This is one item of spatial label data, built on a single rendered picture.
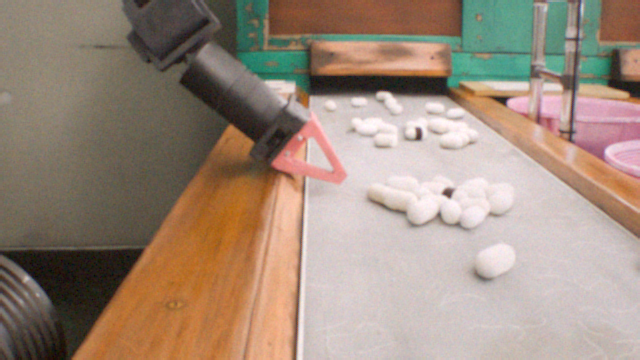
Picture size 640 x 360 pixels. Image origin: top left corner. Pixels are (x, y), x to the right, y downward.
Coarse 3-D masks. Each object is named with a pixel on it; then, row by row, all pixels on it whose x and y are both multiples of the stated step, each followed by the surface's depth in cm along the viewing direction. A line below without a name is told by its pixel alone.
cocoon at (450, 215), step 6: (444, 204) 62; (450, 204) 61; (456, 204) 62; (444, 210) 61; (450, 210) 61; (456, 210) 61; (444, 216) 61; (450, 216) 61; (456, 216) 61; (450, 222) 61; (456, 222) 61
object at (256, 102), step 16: (240, 80) 68; (256, 80) 69; (240, 96) 68; (256, 96) 68; (272, 96) 69; (224, 112) 69; (240, 112) 68; (256, 112) 68; (272, 112) 68; (288, 112) 66; (240, 128) 70; (256, 128) 69; (272, 128) 66; (256, 144) 67; (256, 160) 67
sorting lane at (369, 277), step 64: (320, 192) 72; (576, 192) 71; (320, 256) 54; (384, 256) 54; (448, 256) 54; (576, 256) 53; (320, 320) 43; (384, 320) 43; (448, 320) 43; (512, 320) 42; (576, 320) 42
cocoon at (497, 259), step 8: (488, 248) 49; (496, 248) 49; (504, 248) 49; (480, 256) 49; (488, 256) 48; (496, 256) 48; (504, 256) 49; (512, 256) 49; (480, 264) 48; (488, 264) 48; (496, 264) 48; (504, 264) 49; (512, 264) 50; (480, 272) 49; (488, 272) 48; (496, 272) 48
